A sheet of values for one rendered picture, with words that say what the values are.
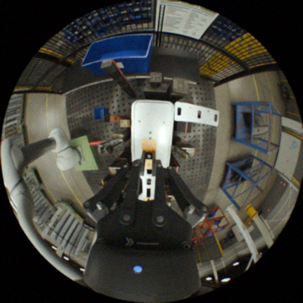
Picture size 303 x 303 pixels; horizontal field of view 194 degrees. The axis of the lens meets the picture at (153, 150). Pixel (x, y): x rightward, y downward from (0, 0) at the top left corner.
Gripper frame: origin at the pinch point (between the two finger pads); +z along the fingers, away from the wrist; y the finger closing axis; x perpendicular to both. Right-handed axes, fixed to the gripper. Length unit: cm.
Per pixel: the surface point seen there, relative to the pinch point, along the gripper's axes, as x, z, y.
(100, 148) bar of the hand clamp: 0.1, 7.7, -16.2
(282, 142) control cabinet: 46, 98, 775
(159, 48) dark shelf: 51, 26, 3
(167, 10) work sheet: 54, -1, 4
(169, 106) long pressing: 16.8, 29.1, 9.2
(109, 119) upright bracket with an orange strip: 9.2, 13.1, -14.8
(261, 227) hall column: -401, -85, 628
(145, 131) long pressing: 3.3, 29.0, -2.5
